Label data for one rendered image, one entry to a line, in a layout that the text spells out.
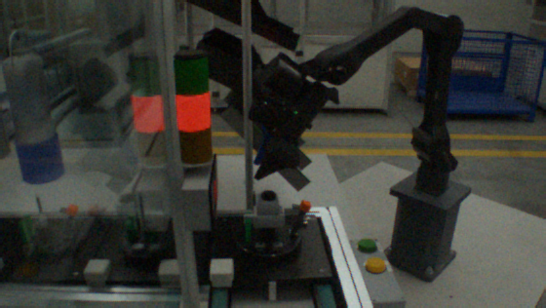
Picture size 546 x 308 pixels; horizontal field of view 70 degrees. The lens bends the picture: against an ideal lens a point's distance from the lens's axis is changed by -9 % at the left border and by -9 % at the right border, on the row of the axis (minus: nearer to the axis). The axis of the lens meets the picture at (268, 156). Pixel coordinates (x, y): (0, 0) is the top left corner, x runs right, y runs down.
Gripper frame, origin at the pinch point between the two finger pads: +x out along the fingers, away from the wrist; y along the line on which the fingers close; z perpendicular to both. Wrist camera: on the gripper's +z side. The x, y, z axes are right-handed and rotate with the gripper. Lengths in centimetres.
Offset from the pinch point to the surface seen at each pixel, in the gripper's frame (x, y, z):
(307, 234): 11.1, -3.2, -19.6
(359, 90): 2, -390, -152
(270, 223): 10.7, 2.2, -8.7
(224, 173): 33, -59, -8
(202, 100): -9.2, 20.8, 18.0
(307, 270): 12.0, 9.7, -18.2
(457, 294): 1, 8, -54
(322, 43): -16, -391, -84
